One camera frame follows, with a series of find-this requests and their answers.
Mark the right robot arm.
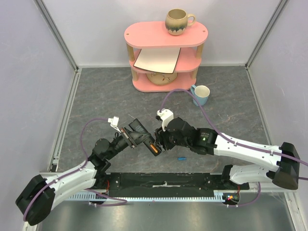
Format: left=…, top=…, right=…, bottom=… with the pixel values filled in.
left=155, top=116, right=300, bottom=190

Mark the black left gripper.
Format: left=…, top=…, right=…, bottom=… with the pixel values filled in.
left=106, top=126, right=151, bottom=160

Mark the beige ceramic mug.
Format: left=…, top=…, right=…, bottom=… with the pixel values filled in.
left=165, top=9, right=196, bottom=36

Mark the black remote control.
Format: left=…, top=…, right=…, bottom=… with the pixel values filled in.
left=128, top=119, right=161, bottom=156

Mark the light blue mug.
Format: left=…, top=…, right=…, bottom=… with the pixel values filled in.
left=191, top=85, right=210, bottom=106

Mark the pink three-tier shelf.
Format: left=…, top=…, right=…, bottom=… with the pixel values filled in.
left=124, top=21, right=208, bottom=92

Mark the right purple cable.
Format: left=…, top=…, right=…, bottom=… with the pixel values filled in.
left=160, top=88, right=308, bottom=208

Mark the white cable duct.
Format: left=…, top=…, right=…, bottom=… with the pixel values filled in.
left=67, top=191, right=235, bottom=204

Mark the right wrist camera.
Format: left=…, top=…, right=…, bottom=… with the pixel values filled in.
left=156, top=108, right=174, bottom=131

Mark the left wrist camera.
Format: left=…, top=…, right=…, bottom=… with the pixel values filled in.
left=108, top=116, right=121, bottom=132

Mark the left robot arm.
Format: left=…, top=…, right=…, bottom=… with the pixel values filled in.
left=15, top=126, right=153, bottom=226

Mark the beige bird-painted bowl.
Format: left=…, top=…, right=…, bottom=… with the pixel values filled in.
left=146, top=73, right=178, bottom=86

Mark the white square plate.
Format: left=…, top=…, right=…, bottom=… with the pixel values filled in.
left=133, top=47, right=181, bottom=74

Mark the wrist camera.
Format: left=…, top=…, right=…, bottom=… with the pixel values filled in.
left=156, top=108, right=174, bottom=131
left=108, top=116, right=121, bottom=132

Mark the orange battery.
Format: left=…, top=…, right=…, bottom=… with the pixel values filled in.
left=150, top=144, right=158, bottom=153

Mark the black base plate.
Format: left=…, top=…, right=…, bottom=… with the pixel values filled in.
left=92, top=173, right=250, bottom=197

